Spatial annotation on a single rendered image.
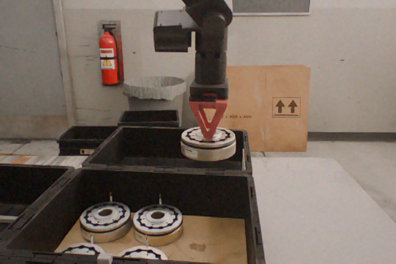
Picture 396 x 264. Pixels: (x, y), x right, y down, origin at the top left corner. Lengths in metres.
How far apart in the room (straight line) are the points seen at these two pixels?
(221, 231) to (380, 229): 0.51
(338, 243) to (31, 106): 3.33
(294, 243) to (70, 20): 3.04
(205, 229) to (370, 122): 3.30
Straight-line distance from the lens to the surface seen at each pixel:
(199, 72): 0.59
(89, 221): 0.75
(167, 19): 0.57
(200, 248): 0.70
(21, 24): 3.73
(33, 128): 3.92
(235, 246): 0.71
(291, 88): 3.35
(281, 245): 0.94
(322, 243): 0.98
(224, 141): 0.60
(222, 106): 0.57
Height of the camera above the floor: 1.26
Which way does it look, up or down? 17 degrees down
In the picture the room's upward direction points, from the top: straight up
